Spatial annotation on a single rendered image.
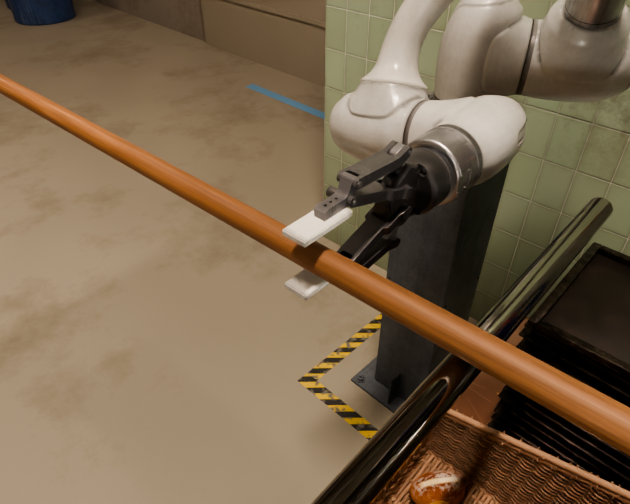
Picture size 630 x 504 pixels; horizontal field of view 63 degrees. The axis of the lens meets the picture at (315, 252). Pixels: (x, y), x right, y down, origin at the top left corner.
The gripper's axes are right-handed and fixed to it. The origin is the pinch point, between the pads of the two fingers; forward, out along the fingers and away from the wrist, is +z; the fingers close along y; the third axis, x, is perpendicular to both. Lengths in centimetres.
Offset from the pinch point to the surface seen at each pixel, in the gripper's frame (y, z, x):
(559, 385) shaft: -0.9, 0.4, -24.6
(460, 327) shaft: -0.9, 0.2, -16.3
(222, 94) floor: 120, -207, 282
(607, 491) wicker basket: 41, -25, -34
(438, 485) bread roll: 55, -18, -13
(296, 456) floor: 120, -31, 36
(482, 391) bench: 62, -46, -8
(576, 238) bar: 2.5, -23.6, -17.9
